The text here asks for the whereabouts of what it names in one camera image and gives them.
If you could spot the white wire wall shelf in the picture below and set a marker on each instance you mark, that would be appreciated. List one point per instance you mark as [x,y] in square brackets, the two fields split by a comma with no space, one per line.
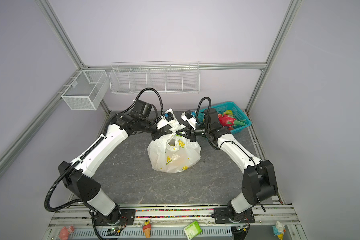
[165,77]

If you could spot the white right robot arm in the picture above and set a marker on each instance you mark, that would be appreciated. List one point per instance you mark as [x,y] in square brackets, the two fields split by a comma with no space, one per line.
[259,179]

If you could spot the pink toy figure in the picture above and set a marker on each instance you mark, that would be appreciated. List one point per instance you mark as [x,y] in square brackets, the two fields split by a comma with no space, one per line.
[65,232]

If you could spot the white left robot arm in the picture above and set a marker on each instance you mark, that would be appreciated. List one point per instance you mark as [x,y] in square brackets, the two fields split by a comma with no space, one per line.
[77,176]

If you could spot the red fake dragon fruit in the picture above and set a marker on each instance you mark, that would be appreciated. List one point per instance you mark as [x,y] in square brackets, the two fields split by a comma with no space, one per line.
[230,121]

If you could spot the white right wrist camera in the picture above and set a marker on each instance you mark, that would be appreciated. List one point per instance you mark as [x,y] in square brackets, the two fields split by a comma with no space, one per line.
[189,116]

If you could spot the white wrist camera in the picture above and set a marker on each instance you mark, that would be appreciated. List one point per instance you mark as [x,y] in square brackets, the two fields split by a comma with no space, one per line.
[167,119]
[189,116]

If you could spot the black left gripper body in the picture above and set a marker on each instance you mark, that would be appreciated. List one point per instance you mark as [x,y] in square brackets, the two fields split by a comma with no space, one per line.
[155,133]

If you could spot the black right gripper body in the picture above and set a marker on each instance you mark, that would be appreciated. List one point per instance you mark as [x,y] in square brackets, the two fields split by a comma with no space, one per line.
[193,134]

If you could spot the teal plastic basket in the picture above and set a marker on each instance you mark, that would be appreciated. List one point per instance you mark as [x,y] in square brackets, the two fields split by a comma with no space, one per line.
[230,108]

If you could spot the white mesh box basket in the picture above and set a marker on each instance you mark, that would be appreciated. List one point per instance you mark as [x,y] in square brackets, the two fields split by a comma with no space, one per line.
[87,90]

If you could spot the green white small box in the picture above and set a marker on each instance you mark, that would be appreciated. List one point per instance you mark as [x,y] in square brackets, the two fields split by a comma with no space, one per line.
[192,230]

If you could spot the white plastic bag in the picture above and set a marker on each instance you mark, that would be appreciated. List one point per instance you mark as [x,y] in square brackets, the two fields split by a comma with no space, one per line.
[173,153]

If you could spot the toy blue ice cream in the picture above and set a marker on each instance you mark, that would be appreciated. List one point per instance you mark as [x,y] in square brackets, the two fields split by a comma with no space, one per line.
[279,230]

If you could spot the toy ice cream cone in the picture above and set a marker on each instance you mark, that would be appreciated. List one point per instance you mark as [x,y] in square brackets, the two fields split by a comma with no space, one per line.
[147,229]

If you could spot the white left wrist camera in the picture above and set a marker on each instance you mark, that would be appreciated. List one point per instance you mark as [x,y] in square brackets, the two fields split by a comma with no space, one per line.
[167,119]

